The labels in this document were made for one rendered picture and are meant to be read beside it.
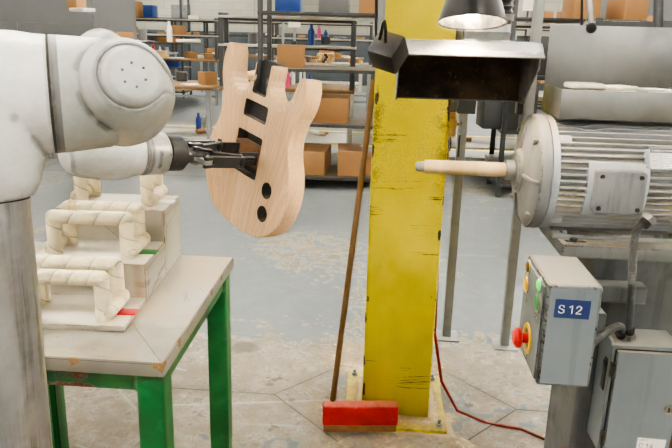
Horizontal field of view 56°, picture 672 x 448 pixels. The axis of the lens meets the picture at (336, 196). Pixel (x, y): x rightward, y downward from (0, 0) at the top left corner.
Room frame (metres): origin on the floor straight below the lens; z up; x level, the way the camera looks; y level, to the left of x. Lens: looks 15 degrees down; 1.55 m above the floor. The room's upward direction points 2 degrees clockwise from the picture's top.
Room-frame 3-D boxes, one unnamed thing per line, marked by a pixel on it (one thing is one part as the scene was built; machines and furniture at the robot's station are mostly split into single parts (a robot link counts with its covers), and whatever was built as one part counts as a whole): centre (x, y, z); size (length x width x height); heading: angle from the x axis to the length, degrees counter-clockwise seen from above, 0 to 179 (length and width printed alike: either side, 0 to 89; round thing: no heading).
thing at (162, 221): (1.57, 0.56, 1.02); 0.27 x 0.15 x 0.17; 90
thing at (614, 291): (1.26, -0.59, 1.02); 0.13 x 0.04 x 0.04; 86
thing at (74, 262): (1.30, 0.56, 1.04); 0.20 x 0.03 x 0.03; 89
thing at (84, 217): (1.38, 0.56, 1.12); 0.20 x 0.03 x 0.03; 89
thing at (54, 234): (1.38, 0.64, 1.07); 0.03 x 0.03 x 0.09
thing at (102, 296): (1.22, 0.48, 0.99); 0.03 x 0.03 x 0.09
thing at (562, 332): (1.14, -0.50, 0.99); 0.24 x 0.21 x 0.26; 86
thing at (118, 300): (1.26, 0.47, 0.96); 0.11 x 0.03 x 0.03; 0
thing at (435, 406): (2.41, -0.27, 0.02); 0.40 x 0.40 x 0.02; 86
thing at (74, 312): (1.27, 0.56, 0.94); 0.27 x 0.15 x 0.01; 90
